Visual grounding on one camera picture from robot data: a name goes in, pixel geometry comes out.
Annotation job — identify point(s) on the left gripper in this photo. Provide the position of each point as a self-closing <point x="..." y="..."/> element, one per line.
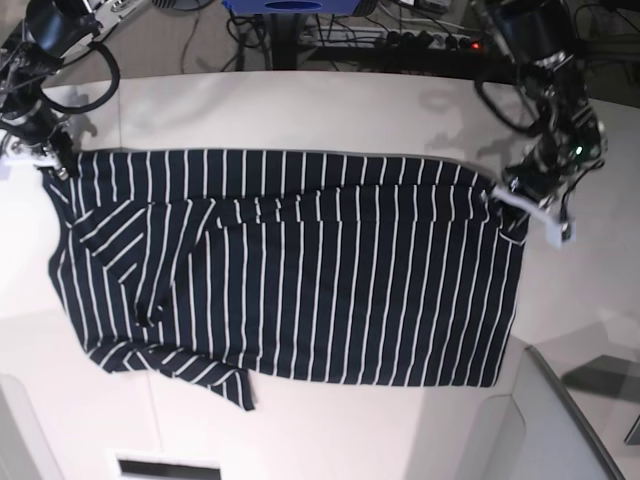
<point x="570" y="140"/>

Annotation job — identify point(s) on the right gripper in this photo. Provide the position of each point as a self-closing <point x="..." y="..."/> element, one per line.
<point x="26" y="117"/>

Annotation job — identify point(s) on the navy white striped t-shirt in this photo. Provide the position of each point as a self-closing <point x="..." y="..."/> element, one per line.
<point x="209" y="265"/>

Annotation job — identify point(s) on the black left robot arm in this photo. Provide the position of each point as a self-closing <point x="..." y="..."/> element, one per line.
<point x="525" y="32"/>

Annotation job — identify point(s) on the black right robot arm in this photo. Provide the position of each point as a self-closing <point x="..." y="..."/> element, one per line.
<point x="52" y="36"/>

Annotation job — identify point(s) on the blue bin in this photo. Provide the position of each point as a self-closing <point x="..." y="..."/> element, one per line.
<point x="246" y="7"/>

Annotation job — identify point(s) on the white power strip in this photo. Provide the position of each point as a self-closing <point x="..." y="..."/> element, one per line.
<point x="364" y="37"/>

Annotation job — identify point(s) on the black table leg post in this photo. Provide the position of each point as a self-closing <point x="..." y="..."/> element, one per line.
<point x="284" y="33"/>

